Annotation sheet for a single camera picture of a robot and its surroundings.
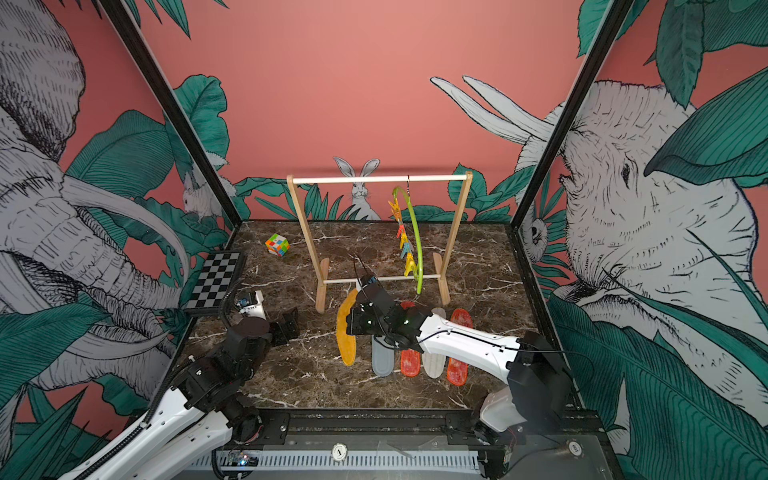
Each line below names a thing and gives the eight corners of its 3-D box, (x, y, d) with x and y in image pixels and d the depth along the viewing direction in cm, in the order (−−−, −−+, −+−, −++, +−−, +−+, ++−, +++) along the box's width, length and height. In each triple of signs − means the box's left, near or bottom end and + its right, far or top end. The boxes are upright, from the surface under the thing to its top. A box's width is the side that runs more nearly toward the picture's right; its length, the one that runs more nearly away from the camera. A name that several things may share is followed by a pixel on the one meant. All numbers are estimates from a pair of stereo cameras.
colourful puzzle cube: (268, 252, 113) (263, 243, 109) (278, 242, 116) (274, 232, 112) (281, 258, 111) (277, 248, 107) (291, 247, 115) (287, 238, 110)
